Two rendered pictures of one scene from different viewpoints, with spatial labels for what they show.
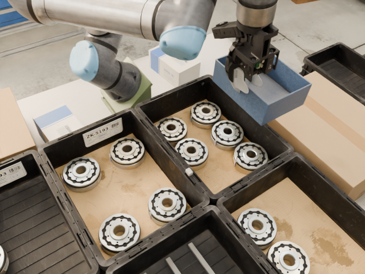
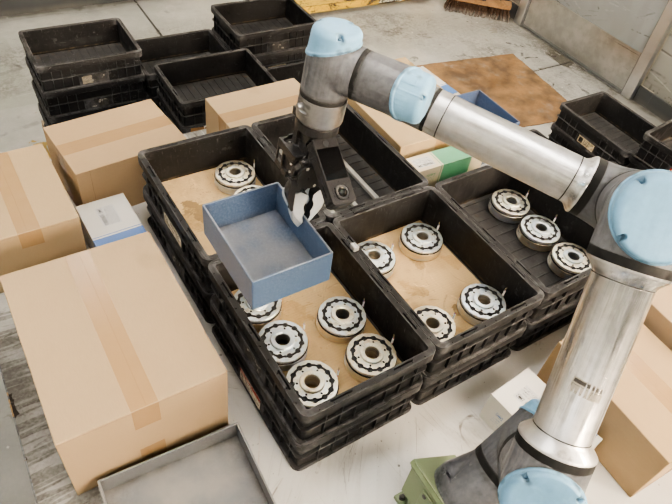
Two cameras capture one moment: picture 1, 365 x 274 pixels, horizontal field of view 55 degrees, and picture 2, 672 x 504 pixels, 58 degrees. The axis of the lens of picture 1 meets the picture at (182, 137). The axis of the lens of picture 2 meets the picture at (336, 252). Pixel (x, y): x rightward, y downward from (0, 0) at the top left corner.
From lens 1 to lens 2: 1.47 m
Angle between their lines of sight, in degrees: 85
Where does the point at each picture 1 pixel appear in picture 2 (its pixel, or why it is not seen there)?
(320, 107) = (109, 348)
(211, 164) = (311, 311)
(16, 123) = not seen: hidden behind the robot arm
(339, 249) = (190, 212)
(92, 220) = (452, 262)
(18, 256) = (512, 242)
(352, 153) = (116, 269)
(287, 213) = not seen: hidden behind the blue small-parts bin
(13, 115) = (620, 395)
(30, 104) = not seen: outside the picture
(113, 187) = (438, 293)
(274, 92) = (239, 249)
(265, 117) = (275, 198)
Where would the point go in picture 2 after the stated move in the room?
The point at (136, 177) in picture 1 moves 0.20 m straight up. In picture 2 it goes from (413, 303) to (434, 240)
